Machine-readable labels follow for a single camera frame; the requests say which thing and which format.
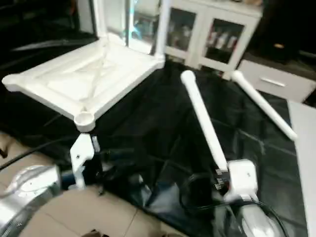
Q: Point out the white plastic table leg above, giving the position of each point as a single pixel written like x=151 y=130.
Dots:
x=202 y=113
x=261 y=101
x=163 y=27
x=101 y=19

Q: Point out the white plastic table top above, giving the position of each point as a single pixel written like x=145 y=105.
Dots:
x=84 y=74

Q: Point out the white glass-door cabinet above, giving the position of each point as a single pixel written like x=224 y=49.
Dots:
x=212 y=32

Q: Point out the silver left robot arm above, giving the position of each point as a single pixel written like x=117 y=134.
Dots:
x=24 y=197

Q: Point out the white drawer unit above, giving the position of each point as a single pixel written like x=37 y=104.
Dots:
x=276 y=79

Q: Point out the black work mat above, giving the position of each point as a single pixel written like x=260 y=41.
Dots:
x=148 y=128

